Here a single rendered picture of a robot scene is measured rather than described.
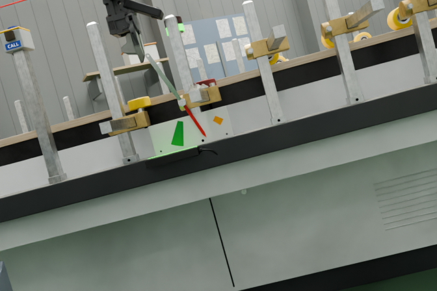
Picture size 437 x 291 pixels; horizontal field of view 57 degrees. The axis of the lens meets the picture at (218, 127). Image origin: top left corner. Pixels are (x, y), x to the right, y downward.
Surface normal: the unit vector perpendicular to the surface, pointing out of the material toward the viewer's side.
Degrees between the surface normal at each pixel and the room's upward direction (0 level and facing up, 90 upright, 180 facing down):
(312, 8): 90
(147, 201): 90
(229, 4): 90
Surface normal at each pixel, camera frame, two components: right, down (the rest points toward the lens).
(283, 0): 0.43, -0.07
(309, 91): -0.06, 0.07
